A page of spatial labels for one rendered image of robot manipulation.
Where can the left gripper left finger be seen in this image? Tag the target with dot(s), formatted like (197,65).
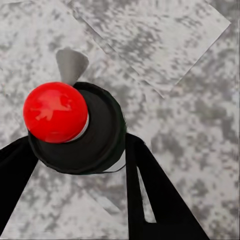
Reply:
(17,162)

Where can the insectifuge atomizer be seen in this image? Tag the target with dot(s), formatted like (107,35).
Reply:
(74,127)

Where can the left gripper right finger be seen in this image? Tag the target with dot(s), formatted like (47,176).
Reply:
(174,220)

